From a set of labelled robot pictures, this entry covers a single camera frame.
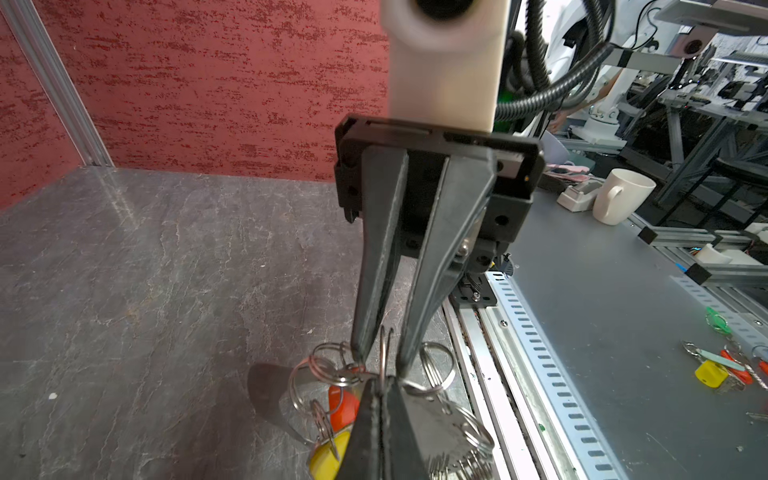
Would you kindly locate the green capped spare key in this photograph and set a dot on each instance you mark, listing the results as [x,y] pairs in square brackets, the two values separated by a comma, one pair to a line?
[717,322]

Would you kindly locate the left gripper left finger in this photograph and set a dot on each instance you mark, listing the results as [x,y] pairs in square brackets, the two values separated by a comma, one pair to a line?
[363,459]

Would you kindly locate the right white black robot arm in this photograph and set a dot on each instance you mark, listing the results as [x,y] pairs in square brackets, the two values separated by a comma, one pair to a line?
[526,89]

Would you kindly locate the white ceramic mug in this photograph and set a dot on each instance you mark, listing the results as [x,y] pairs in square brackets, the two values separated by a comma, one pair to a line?
[622,193]

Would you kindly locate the white slotted cable duct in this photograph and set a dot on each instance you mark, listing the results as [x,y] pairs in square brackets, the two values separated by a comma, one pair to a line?
[557,420]

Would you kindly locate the aluminium front rail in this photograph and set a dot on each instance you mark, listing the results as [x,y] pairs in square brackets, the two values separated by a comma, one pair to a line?
[512,457]

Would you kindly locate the red capped spare key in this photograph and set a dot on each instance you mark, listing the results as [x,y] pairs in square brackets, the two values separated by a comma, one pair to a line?
[743,375]

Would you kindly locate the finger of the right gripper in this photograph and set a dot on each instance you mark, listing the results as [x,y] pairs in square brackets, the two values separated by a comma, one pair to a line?
[383,186]
[460,200]

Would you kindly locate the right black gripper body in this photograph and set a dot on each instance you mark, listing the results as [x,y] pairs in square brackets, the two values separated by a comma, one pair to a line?
[519,162]

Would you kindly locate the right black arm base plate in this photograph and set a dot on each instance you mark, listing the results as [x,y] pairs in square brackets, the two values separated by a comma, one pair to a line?
[473,290]

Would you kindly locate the right aluminium corner post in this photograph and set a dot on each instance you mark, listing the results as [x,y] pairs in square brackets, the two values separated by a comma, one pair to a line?
[39,50]

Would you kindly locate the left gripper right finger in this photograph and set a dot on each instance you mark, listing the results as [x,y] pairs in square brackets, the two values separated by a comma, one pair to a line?
[402,459]

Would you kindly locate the yellow capped spare key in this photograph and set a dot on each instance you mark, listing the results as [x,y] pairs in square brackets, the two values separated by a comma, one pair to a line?
[711,374]

